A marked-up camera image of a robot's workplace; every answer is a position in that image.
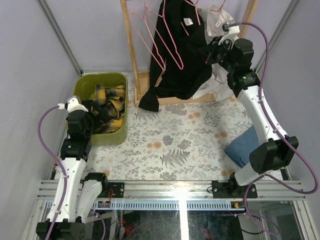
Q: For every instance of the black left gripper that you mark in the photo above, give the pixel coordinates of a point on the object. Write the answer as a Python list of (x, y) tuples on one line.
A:
[(89, 110)]

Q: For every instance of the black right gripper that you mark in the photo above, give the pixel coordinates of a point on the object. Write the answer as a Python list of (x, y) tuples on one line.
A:
[(213, 47)]

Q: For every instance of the black button shirt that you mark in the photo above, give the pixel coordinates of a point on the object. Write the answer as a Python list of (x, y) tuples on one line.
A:
[(99, 115)]

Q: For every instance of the yellow plaid flannel shirt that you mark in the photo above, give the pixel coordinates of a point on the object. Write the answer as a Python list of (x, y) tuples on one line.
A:
[(112, 99)]

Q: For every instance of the pink hanger of black shirt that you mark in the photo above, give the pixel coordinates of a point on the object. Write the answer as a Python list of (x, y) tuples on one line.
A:
[(190, 18)]

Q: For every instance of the pink hanger of plaid shirt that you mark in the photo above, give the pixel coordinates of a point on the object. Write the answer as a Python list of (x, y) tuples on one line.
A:
[(178, 61)]

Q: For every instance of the pink wire hanger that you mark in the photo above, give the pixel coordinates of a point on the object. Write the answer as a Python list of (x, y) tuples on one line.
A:
[(146, 29)]

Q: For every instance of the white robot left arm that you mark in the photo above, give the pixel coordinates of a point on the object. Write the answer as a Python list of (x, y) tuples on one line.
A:
[(73, 199)]

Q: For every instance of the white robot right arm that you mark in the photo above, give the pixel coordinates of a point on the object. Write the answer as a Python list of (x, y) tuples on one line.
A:
[(272, 153)]

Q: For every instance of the white hanging shirt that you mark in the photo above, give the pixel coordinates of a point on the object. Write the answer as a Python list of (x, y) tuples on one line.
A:
[(217, 83)]

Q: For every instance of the pink hanger of white shirt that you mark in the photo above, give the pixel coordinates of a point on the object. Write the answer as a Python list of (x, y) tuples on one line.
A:
[(216, 19)]

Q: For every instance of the olive green plastic basket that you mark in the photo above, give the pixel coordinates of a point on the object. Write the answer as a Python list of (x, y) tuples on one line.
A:
[(85, 89)]

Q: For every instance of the wooden clothes rack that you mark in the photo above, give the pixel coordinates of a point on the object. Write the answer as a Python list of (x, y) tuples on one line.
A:
[(141, 78)]

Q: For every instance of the floral patterned tablecloth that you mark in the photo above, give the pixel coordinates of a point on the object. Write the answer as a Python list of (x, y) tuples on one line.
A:
[(179, 142)]

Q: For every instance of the folded blue cloth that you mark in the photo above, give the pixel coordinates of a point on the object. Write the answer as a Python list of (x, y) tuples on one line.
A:
[(239, 149)]

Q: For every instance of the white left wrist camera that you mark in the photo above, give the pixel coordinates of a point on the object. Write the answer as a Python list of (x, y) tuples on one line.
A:
[(73, 104)]

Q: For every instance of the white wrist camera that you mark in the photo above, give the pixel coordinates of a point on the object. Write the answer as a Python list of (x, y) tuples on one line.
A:
[(73, 104), (230, 31)]

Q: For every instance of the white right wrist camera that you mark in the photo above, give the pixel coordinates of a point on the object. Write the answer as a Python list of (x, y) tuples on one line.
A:
[(230, 31)]

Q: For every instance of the aluminium front frame rail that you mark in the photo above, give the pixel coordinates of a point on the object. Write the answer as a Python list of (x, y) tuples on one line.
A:
[(267, 190)]

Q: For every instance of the grey slotted cable duct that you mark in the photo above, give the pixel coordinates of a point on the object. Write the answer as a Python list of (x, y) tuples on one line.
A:
[(166, 205)]

